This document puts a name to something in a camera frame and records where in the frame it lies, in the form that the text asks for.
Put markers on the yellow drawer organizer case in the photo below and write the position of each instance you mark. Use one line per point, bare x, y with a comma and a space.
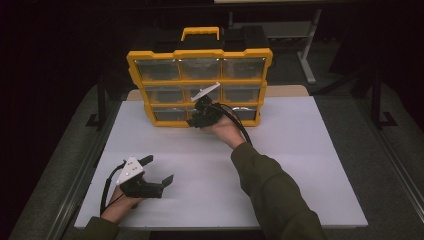
166, 81

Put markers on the metal floor rail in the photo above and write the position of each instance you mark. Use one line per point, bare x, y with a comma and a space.
75, 193
405, 176

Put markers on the person's right hand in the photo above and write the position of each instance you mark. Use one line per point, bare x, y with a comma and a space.
228, 131

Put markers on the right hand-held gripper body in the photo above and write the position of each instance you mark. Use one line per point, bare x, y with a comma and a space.
213, 116

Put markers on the black metal stand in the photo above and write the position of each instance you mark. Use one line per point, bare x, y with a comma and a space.
101, 100
376, 100

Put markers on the person's left hand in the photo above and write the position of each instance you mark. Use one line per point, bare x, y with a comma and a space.
117, 206

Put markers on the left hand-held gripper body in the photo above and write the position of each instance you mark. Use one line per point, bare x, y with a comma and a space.
130, 171

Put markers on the grey desk with white legs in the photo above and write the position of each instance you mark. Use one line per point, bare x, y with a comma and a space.
283, 30

